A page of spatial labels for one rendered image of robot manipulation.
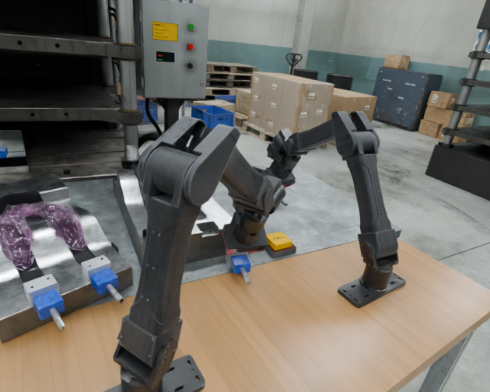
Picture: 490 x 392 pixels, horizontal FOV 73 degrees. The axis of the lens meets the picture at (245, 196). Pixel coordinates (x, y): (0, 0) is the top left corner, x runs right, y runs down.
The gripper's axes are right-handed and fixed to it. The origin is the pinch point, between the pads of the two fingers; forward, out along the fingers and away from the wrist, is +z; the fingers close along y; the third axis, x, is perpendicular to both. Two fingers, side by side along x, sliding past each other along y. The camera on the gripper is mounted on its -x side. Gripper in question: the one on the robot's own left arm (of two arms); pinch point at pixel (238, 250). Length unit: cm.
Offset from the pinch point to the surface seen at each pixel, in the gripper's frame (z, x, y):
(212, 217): 1.6, -11.6, 4.9
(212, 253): 4.9, -2.0, 5.8
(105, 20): 25, -150, 40
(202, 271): 3.5, 3.4, 9.4
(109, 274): -5.5, 5.3, 30.9
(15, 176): 40, -57, 71
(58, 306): -7.9, 11.8, 39.4
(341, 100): 200, -320, -265
